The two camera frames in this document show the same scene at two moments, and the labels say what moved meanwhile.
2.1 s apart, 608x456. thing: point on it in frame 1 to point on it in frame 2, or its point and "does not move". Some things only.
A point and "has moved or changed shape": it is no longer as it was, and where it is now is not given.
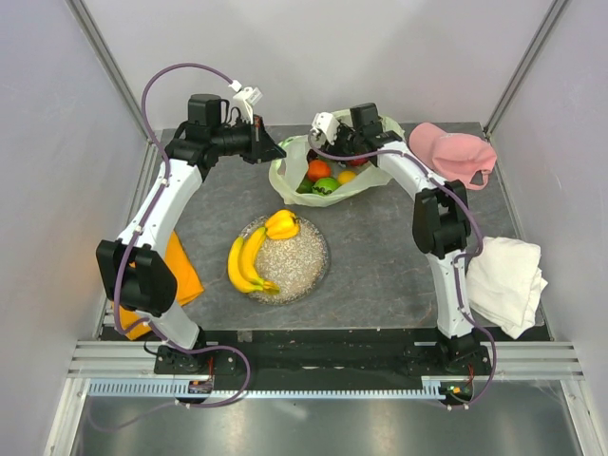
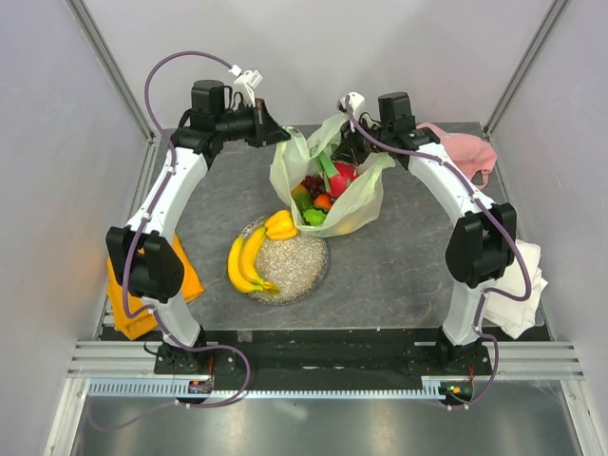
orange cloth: (188, 285) does not move
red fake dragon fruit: (357, 161) has moved or changed shape
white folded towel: (504, 282) does not move
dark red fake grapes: (311, 155) to (313, 185)
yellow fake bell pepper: (282, 224) does not move
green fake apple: (325, 186) to (314, 217)
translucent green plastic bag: (290, 163) has moved or changed shape
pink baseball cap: (462, 157) does not move
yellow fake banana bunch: (241, 264) does not move
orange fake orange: (317, 169) to (323, 200)
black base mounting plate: (425, 352) does not move
